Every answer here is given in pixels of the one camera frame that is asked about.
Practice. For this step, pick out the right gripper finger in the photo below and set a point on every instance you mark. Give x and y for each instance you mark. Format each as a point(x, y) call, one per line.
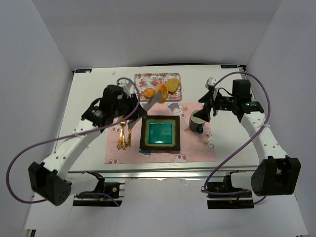
point(208, 97)
point(204, 113)

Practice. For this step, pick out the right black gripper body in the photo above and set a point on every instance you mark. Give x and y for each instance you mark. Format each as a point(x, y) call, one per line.
point(210, 102)

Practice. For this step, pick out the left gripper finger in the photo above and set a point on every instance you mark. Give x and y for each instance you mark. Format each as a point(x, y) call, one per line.
point(135, 107)
point(131, 122)

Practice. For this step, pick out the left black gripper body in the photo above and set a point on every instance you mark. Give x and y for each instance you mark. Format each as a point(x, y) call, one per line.
point(134, 106)

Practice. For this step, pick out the silver metal tongs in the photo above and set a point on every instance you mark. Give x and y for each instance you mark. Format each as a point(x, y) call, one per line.
point(151, 102)

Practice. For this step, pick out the orange donut bread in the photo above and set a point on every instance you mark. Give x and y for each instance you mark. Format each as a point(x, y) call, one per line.
point(161, 93)

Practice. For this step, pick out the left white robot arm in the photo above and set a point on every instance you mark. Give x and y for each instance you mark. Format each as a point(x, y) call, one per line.
point(51, 178)

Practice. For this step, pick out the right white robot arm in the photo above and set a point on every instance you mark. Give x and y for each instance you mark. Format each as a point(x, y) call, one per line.
point(277, 173)

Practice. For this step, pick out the brown bread slice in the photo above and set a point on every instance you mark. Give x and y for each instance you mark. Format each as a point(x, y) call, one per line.
point(172, 85)

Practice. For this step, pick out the gold knife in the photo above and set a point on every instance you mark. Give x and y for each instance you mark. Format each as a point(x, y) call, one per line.
point(129, 137)

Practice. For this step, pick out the dark green mug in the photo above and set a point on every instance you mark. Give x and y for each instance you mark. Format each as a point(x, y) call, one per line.
point(196, 124)

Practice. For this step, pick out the pink cartoon placemat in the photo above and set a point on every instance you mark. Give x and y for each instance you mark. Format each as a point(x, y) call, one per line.
point(194, 147)

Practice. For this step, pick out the round bun left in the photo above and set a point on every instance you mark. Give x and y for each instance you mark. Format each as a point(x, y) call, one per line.
point(149, 93)

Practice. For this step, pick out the gold fork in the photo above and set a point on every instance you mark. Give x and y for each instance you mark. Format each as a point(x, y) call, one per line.
point(122, 145)

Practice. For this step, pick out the black teal square plate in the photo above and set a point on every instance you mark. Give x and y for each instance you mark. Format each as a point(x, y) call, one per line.
point(160, 133)

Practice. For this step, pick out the floral rectangular tray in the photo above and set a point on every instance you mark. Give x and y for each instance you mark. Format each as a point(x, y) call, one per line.
point(151, 80)

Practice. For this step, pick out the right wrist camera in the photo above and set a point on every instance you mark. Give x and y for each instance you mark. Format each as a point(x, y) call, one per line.
point(210, 82)

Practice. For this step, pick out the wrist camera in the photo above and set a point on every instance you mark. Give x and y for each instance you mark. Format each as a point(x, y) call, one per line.
point(126, 85)
point(210, 82)

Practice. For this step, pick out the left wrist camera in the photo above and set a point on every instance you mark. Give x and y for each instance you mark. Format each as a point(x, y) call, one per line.
point(126, 85)

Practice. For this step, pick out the aluminium table frame rail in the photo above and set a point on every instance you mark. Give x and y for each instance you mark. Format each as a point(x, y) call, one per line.
point(157, 170)

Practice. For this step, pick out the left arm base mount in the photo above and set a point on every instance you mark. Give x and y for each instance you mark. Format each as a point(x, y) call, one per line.
point(110, 196)

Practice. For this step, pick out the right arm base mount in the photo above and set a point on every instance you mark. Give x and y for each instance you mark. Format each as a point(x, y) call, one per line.
point(226, 196)

